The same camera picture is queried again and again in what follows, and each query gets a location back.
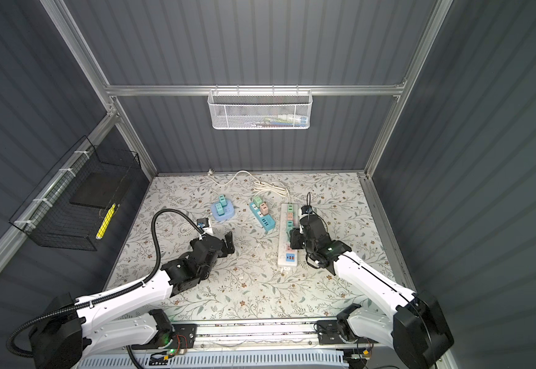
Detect white power strip cable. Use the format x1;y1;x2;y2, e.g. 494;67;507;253
207;168;260;185

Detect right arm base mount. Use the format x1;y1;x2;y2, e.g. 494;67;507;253
313;319;377;345

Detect coiled white cable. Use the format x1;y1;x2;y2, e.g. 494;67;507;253
253;178;293;206

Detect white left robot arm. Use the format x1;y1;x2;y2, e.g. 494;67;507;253
29;232;235;368

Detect white wire wall basket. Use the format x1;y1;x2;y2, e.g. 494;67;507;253
207;90;313;130

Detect light blue round power strip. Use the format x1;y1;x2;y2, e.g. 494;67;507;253
211;200;235;222

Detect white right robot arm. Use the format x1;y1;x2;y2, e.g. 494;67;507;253
290;205;454;368

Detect teal blue power strip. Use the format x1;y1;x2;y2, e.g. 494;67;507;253
249;202;276;232

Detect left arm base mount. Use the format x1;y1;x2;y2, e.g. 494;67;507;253
131;324;198;350

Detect black wire side basket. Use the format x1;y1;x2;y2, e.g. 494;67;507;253
10;139;141;252

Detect long white power strip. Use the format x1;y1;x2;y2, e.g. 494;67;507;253
277;203;299;269

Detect yellow marker in basket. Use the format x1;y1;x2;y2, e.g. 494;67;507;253
95;204;117;240

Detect black corrugated cable conduit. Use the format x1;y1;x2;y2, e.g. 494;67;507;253
6;208;204;358

